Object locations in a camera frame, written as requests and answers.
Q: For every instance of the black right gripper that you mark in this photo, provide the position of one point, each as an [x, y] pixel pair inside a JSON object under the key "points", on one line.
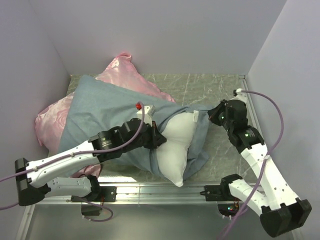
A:
{"points": [[213, 113]]}

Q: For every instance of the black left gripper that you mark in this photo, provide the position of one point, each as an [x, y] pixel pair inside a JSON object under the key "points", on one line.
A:
{"points": [[157, 138]]}

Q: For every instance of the white pillow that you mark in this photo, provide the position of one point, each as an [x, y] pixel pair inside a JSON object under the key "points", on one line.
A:
{"points": [[172, 155]]}

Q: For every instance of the blue-grey pillowcase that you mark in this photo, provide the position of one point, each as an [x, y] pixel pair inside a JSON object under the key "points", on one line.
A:
{"points": [[98, 106]]}

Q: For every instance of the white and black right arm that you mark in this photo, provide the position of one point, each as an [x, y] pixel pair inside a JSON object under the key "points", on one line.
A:
{"points": [[279, 208]]}

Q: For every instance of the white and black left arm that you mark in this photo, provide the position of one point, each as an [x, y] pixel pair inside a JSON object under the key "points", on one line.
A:
{"points": [[50, 177]]}

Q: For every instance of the pink satin rose pillow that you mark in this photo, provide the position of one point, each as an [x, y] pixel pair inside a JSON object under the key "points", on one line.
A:
{"points": [[50, 122]]}

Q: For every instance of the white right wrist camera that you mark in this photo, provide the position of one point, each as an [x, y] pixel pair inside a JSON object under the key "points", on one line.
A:
{"points": [[239, 95]]}

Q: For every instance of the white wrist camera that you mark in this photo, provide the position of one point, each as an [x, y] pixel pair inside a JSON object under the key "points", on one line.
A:
{"points": [[239, 95], [145, 112]]}

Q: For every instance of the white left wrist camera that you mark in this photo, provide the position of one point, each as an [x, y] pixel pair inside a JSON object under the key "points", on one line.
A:
{"points": [[145, 112]]}

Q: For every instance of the aluminium frame rail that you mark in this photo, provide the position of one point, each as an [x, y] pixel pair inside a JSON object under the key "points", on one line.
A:
{"points": [[145, 210]]}

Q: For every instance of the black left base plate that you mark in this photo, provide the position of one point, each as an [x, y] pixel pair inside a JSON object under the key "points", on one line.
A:
{"points": [[95, 203]]}

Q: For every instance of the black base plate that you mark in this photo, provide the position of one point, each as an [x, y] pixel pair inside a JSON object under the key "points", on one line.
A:
{"points": [[95, 203], [227, 205]]}

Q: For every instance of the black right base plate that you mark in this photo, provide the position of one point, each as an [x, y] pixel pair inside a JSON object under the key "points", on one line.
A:
{"points": [[227, 205]]}

